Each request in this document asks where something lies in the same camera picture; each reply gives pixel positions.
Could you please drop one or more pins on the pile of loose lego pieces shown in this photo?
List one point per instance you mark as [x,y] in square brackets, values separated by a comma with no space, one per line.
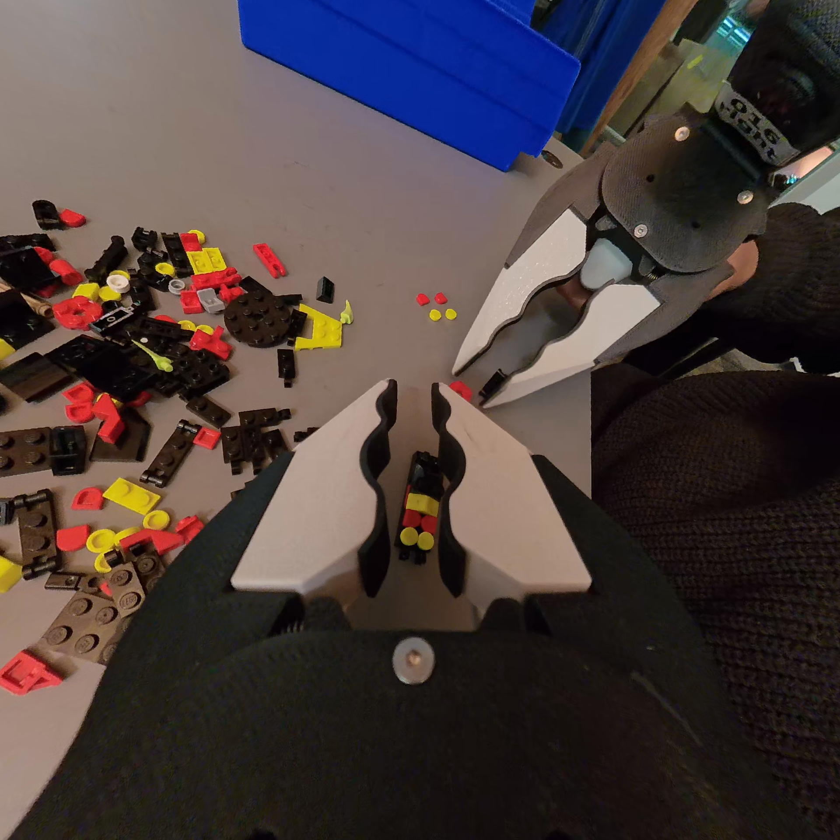
[131,367]

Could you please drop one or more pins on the black round lego plate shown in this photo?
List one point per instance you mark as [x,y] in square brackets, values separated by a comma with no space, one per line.
[257,319]

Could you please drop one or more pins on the black lego slope tile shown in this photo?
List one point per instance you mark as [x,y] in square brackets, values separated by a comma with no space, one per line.
[325,289]

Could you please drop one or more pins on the red half-round lego tile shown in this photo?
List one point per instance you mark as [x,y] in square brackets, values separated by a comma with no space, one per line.
[460,390]

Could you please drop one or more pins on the blue plastic bin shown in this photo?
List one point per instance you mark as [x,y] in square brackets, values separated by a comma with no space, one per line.
[604,59]
[407,65]

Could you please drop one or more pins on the person's right forearm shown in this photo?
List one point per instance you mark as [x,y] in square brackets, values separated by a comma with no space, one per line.
[787,295]

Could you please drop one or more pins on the yellow lego wedge plate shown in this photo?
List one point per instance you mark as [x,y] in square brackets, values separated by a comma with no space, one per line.
[319,331]

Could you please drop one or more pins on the lime green lego claw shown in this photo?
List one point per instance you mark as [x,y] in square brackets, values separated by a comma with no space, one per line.
[346,312]

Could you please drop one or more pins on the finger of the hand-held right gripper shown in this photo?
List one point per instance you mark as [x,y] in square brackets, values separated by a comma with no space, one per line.
[604,328]
[531,282]

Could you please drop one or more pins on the wooden post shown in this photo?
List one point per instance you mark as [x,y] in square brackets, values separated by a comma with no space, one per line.
[646,72]

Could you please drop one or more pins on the black lego hinge plate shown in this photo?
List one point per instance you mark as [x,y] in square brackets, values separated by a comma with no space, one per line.
[492,387]
[285,364]

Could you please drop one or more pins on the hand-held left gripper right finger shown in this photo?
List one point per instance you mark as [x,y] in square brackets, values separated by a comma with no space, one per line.
[518,518]

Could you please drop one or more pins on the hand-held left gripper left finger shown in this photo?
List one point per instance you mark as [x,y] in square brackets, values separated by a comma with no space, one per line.
[308,518]

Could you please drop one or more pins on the person's right hand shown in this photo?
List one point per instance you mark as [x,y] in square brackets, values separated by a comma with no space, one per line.
[738,272]

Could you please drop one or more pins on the black red yellow lego assembly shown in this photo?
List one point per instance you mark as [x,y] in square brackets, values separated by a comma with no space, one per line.
[420,512]

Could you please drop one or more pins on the red lego clip plate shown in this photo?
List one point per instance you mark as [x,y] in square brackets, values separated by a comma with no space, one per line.
[269,259]

